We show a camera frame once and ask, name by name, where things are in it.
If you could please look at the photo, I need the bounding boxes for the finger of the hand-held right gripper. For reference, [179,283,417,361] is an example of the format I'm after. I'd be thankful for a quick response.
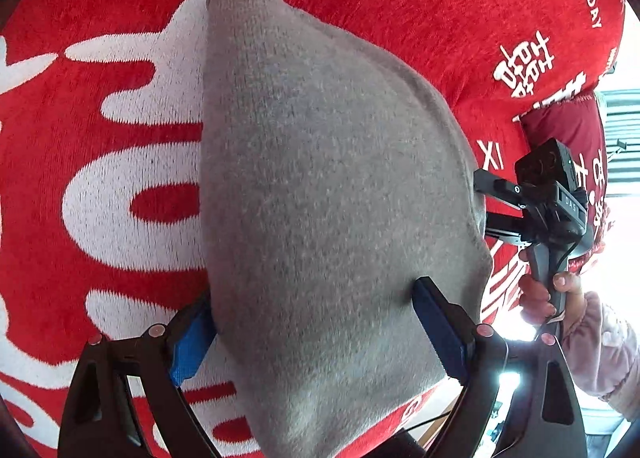
[472,167,526,208]
[482,210,530,244]

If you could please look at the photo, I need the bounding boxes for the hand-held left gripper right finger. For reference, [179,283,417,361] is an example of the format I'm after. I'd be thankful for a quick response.
[411,276,588,458]

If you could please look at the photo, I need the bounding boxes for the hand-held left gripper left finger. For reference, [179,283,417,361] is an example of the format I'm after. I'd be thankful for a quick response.
[57,288,219,458]

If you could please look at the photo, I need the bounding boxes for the grey knit garment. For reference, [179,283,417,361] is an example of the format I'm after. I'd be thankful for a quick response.
[197,0,496,458]

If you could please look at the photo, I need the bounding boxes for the person's right forearm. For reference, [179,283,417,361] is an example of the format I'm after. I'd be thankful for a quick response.
[560,290,640,421]

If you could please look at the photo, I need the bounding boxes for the person's right hand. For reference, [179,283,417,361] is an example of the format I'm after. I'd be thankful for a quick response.
[517,248,588,329]

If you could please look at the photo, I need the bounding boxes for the dark red pillow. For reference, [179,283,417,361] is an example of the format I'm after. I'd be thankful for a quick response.
[520,90,608,189]

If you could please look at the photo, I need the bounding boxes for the window blinds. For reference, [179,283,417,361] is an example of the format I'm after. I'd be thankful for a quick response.
[597,88,640,196]

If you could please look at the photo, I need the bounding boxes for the red printed blanket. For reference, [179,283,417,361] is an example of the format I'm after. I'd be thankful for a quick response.
[0,0,628,458]

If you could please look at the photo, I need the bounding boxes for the black cable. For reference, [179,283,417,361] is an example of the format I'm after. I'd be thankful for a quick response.
[397,405,458,441]

